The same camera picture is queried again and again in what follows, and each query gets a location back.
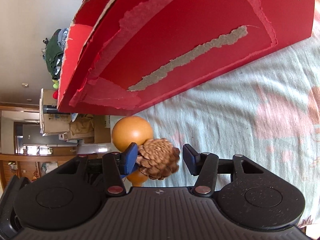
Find patterned bed sheet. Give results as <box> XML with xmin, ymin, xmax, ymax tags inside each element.
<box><xmin>109</xmin><ymin>29</ymin><xmax>320</xmax><ymax>230</ymax></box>

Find orange wooden gourd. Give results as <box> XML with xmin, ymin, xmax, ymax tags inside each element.
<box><xmin>111</xmin><ymin>115</ymin><xmax>154</xmax><ymax>188</ymax></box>

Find pile of folded clothes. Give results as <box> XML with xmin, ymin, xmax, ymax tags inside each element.
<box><xmin>42</xmin><ymin>28</ymin><xmax>69</xmax><ymax>80</ymax></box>

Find red cardboard storage box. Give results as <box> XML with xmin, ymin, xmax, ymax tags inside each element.
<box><xmin>57</xmin><ymin>0</ymin><xmax>315</xmax><ymax>115</ymax></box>

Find brown cardboard box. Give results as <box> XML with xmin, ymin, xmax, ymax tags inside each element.
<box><xmin>39</xmin><ymin>88</ymin><xmax>71</xmax><ymax>136</ymax></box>

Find brown pine cone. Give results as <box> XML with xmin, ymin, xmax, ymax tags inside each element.
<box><xmin>136</xmin><ymin>138</ymin><xmax>180</xmax><ymax>180</ymax></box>

